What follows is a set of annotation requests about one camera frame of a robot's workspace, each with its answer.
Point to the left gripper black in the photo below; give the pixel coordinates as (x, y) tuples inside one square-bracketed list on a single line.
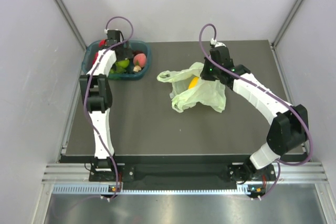
[(126, 53)]

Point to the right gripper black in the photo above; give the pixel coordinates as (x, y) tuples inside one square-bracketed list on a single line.
[(205, 75)]

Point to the yellow fake mango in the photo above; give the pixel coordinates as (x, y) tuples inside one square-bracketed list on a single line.
[(193, 82)]

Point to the light green plastic bag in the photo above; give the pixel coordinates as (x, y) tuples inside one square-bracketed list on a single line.
[(208, 93)]

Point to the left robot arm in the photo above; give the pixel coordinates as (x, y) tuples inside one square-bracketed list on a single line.
[(97, 100)]

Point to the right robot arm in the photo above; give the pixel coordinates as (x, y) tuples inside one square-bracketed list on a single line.
[(288, 123)]

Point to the dark maroon fake plum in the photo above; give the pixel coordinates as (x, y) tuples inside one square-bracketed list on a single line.
[(136, 52)]

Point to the green fake apple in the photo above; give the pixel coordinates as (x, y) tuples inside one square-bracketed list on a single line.
[(123, 63)]

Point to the pink fake peach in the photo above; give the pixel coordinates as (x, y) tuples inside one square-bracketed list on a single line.
[(140, 60)]

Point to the green fake grapes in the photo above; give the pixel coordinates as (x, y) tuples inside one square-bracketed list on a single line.
[(117, 70)]

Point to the beige fake mushroom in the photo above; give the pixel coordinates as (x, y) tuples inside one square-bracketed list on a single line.
[(137, 68)]

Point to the upper red fake apple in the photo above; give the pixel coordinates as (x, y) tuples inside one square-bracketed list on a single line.
[(101, 43)]

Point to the teal plastic basket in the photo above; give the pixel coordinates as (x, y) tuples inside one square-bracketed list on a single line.
[(135, 45)]

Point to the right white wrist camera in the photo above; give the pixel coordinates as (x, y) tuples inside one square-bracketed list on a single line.
[(214, 43)]

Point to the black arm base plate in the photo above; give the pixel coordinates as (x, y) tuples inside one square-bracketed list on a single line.
[(224, 172)]

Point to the grey slotted cable duct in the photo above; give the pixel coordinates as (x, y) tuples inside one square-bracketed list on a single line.
[(96, 189)]

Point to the aluminium frame rail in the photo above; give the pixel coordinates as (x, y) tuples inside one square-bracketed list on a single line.
[(65, 173)]

